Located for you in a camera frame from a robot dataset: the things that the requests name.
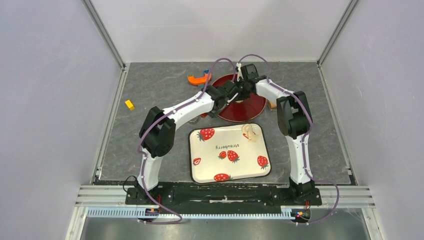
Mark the wooden dough roller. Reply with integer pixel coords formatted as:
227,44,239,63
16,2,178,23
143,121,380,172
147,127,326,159
268,101,277,111

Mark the torn off dough scrap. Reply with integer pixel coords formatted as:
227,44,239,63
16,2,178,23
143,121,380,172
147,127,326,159
241,124,259,143

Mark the strawberry pattern tray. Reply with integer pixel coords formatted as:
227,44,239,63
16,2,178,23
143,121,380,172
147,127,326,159
188,123,272,184

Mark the small metal cup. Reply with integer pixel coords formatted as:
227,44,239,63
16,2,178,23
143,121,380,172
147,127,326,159
188,117,199,125

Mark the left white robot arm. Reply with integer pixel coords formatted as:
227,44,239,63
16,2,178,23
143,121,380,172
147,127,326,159
137,80,242,204

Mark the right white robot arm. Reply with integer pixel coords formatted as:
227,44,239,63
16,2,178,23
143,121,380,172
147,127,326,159
234,62,315,204

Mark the red round plate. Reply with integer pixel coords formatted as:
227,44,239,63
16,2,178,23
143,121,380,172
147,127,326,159
218,92,267,123

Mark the orange U-shaped toy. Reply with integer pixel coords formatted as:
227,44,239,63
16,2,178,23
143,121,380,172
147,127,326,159
187,70,212,86

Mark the yellow block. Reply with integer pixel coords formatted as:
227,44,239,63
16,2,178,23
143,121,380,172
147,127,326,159
124,100,135,111

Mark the white toothed cable strip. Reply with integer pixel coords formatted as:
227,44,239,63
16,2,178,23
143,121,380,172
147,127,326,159
86,207,295,220

